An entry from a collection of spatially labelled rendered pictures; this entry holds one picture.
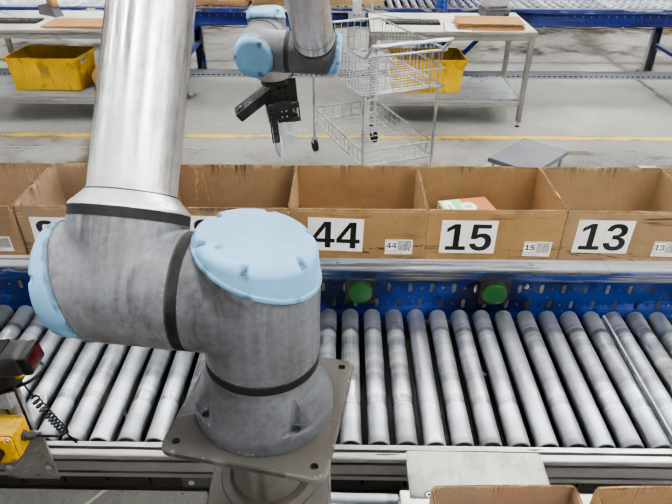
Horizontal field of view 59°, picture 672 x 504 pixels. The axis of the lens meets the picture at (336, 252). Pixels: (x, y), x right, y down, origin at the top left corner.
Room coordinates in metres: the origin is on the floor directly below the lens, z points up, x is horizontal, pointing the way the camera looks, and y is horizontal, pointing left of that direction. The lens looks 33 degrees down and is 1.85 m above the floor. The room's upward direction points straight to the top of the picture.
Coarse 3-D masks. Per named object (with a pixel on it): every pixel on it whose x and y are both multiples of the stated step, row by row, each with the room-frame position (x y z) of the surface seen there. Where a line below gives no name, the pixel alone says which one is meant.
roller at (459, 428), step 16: (432, 320) 1.36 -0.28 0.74; (432, 336) 1.30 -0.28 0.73; (448, 336) 1.28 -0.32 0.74; (448, 352) 1.21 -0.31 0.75; (448, 368) 1.15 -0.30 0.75; (448, 384) 1.09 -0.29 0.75; (448, 400) 1.04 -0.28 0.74; (448, 416) 1.00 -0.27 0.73; (464, 416) 0.99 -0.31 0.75; (464, 432) 0.94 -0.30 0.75
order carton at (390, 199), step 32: (320, 192) 1.76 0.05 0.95; (352, 192) 1.76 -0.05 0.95; (384, 192) 1.76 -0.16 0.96; (416, 192) 1.71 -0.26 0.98; (384, 224) 1.47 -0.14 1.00; (416, 224) 1.47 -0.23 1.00; (320, 256) 1.47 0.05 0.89; (352, 256) 1.47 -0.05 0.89; (384, 256) 1.47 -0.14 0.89; (416, 256) 1.47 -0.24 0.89
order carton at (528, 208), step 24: (432, 168) 1.75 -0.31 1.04; (456, 168) 1.75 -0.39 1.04; (480, 168) 1.75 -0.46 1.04; (504, 168) 1.75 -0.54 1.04; (528, 168) 1.75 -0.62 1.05; (432, 192) 1.75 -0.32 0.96; (456, 192) 1.75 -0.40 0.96; (480, 192) 1.75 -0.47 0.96; (504, 192) 1.75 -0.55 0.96; (528, 192) 1.75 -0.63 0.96; (552, 192) 1.60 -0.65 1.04; (432, 216) 1.47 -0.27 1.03; (456, 216) 1.46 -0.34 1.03; (480, 216) 1.46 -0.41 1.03; (504, 216) 1.46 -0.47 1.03; (528, 216) 1.46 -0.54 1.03; (552, 216) 1.46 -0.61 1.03; (432, 240) 1.47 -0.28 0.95; (504, 240) 1.46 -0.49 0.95; (528, 240) 1.46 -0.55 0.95; (552, 240) 1.46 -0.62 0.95
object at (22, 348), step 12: (0, 348) 0.85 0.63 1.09; (12, 348) 0.85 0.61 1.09; (24, 348) 0.85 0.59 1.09; (36, 348) 0.86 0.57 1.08; (0, 360) 0.82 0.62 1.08; (12, 360) 0.82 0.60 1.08; (24, 360) 0.82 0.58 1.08; (36, 360) 0.84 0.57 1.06; (0, 372) 0.82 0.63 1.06; (12, 372) 0.82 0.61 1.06; (24, 372) 0.82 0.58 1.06; (0, 384) 0.83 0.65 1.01; (12, 384) 0.83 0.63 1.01
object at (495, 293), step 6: (486, 288) 1.39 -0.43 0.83; (492, 288) 1.39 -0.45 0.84; (498, 288) 1.39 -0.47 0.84; (504, 288) 1.39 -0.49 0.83; (486, 294) 1.39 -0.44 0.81; (492, 294) 1.38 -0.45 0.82; (498, 294) 1.38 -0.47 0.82; (504, 294) 1.39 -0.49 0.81; (486, 300) 1.39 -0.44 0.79; (492, 300) 1.38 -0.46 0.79; (498, 300) 1.38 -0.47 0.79
